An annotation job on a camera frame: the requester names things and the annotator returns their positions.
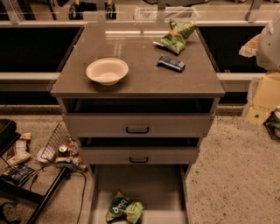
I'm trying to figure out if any grey drawer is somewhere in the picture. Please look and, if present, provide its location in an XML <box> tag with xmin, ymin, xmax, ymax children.
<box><xmin>87</xmin><ymin>164</ymin><xmax>190</xmax><ymax>224</ymax></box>
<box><xmin>79</xmin><ymin>147</ymin><xmax>198</xmax><ymax>165</ymax></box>
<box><xmin>63</xmin><ymin>113</ymin><xmax>214</xmax><ymax>137</ymax></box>

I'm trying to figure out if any middle grey drawer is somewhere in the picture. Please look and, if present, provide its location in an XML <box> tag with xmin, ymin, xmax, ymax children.
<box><xmin>79</xmin><ymin>147</ymin><xmax>198</xmax><ymax>165</ymax></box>

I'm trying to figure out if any soda can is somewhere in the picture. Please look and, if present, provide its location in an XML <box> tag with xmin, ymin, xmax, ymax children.
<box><xmin>58</xmin><ymin>144</ymin><xmax>68</xmax><ymax>157</ymax></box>

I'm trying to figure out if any bottom grey drawer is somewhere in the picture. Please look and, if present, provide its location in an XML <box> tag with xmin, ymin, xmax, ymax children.
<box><xmin>87</xmin><ymin>164</ymin><xmax>190</xmax><ymax>224</ymax></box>

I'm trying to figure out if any white round lid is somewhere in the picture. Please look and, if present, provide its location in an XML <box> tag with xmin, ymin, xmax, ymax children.
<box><xmin>37</xmin><ymin>146</ymin><xmax>55</xmax><ymax>164</ymax></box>

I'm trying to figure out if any white snack wrapper on floor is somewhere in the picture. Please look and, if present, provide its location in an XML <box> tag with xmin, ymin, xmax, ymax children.
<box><xmin>6</xmin><ymin>132</ymin><xmax>32</xmax><ymax>166</ymax></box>

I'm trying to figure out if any wire basket with snacks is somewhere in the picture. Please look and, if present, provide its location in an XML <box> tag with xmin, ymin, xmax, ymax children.
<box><xmin>43</xmin><ymin>121</ymin><xmax>88</xmax><ymax>172</ymax></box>

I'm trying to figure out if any black metal stand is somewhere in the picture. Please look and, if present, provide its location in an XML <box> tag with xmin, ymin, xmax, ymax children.
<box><xmin>0</xmin><ymin>119</ymin><xmax>70</xmax><ymax>224</ymax></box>

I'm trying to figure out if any black cable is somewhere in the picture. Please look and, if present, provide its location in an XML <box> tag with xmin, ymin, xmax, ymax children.
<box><xmin>29</xmin><ymin>167</ymin><xmax>88</xmax><ymax>224</ymax></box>

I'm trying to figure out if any blue packet on floor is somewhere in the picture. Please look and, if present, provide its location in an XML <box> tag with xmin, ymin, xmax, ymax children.
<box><xmin>1</xmin><ymin>164</ymin><xmax>36</xmax><ymax>186</ymax></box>

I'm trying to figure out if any grey drawer cabinet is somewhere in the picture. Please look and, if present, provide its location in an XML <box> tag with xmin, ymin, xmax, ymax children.
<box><xmin>52</xmin><ymin>24</ymin><xmax>225</xmax><ymax>224</ymax></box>

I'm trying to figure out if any green chip bag on counter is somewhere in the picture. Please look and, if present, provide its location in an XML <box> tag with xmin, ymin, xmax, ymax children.
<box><xmin>153</xmin><ymin>19</ymin><xmax>197</xmax><ymax>54</ymax></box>

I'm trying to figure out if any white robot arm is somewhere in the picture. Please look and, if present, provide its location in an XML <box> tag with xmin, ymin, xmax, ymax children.
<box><xmin>239</xmin><ymin>10</ymin><xmax>280</xmax><ymax>125</ymax></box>

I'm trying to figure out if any top grey drawer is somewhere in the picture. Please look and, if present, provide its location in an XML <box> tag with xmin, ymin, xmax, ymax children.
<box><xmin>63</xmin><ymin>113</ymin><xmax>214</xmax><ymax>137</ymax></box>

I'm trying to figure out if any black crate at right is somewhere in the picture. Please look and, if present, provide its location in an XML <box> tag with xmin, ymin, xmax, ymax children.
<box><xmin>264</xmin><ymin>107</ymin><xmax>280</xmax><ymax>142</ymax></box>

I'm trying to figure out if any green rice chip bag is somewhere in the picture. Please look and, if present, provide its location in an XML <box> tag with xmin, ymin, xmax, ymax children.
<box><xmin>105</xmin><ymin>190</ymin><xmax>144</xmax><ymax>224</ymax></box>

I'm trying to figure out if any blue snack packet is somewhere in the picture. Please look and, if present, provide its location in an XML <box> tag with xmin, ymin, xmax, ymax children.
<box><xmin>157</xmin><ymin>56</ymin><xmax>186</xmax><ymax>73</ymax></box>

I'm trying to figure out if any white paper bowl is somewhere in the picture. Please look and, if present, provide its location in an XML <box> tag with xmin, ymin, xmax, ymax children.
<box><xmin>86</xmin><ymin>58</ymin><xmax>129</xmax><ymax>86</ymax></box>

